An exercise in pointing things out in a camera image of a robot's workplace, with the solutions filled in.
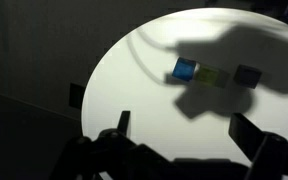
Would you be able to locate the lime green block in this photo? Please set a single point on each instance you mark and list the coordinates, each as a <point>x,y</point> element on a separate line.
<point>210,76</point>

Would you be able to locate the grey block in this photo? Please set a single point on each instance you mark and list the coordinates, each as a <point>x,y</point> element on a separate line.
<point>247,76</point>

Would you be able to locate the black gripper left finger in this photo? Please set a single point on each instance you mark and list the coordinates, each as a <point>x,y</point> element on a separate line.
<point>110,156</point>

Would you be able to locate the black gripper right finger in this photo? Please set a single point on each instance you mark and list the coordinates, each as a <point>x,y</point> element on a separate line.
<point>274,156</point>

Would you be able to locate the blue block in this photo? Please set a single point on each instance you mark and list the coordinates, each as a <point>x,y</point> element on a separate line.
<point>183,69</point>

